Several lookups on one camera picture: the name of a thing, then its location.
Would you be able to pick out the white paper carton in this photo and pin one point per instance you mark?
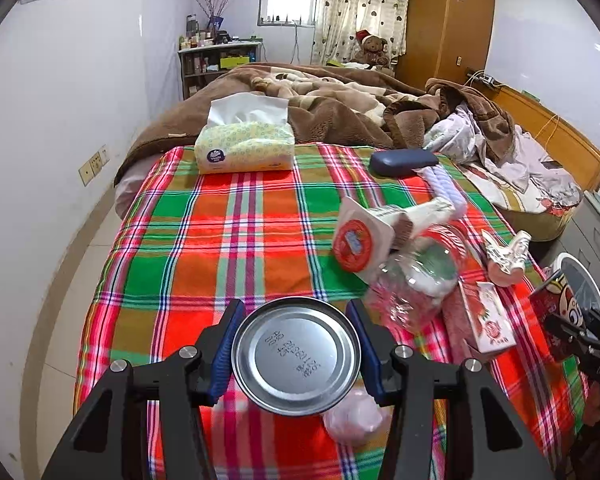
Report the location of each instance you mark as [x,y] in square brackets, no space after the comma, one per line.
[420,217]

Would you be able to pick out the pink bed sheet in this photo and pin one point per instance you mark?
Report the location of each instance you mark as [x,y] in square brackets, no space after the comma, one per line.
[130,190]

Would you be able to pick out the red snack box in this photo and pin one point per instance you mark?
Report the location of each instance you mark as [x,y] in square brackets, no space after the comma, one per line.
[555,305]

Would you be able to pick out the yellow patterned tissue pack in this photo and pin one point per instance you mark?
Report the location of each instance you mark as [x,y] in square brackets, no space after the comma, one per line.
[245,147]

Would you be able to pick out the brown fleece blanket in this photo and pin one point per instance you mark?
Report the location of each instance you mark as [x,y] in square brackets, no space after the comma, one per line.
[330,105]

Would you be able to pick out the brown teddy bear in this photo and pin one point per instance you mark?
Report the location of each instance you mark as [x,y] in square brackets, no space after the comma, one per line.
[372,50]

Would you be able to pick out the dark blue glasses case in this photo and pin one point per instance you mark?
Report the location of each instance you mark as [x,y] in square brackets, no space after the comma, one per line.
[402,161]

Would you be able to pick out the white trash bin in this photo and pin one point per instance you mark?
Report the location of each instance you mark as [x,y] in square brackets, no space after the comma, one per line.
[580,275]

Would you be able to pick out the cluttered shelf unit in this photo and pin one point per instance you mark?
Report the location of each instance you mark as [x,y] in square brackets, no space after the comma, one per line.
[217,60]

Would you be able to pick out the white floral quilt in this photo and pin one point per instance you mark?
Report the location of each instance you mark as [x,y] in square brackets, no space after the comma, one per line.
[520,160]

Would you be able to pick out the silver metal can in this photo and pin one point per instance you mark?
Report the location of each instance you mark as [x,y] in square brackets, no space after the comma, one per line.
[295,355]

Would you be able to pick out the plaid bed cover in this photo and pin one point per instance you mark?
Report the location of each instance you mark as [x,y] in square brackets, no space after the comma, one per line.
[230,240]

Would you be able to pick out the vase with dry branches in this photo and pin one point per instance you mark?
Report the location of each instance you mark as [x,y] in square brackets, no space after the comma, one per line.
[214,5]

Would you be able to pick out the clear plastic bottle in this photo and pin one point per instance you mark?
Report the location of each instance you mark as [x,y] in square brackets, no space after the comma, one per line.
[415,280]

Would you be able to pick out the patterned curtain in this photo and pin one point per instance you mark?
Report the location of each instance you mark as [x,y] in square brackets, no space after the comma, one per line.
[360,5]

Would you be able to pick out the beige wall socket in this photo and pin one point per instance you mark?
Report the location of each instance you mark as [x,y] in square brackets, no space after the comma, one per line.
[92,165]

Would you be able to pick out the wooden wardrobe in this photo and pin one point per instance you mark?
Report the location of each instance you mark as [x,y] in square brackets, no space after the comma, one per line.
[445,15]

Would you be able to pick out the white box red circle label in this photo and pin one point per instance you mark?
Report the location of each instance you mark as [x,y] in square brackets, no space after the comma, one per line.
[355,242]

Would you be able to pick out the grey cabinet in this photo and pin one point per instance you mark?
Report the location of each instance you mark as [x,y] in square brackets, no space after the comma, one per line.
[590,225]

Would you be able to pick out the wooden headboard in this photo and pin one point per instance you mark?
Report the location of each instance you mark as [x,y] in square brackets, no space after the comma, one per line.
[555,125]

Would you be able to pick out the clear plastic cup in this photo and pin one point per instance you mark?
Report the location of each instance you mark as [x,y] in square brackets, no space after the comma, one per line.
[352,417]

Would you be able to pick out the small window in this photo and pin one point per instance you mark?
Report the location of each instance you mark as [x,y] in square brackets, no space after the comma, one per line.
[287,5]

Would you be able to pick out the pink milk carton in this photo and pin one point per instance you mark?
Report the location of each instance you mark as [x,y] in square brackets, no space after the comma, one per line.
[487,320]

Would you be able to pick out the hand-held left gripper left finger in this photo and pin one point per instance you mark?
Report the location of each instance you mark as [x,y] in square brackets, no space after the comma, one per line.
[225,355]

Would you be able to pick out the power strip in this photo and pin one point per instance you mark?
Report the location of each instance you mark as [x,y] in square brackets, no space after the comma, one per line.
[482,77]

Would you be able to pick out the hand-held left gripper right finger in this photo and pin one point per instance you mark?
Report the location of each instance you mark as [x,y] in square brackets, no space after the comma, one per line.
[367,355]

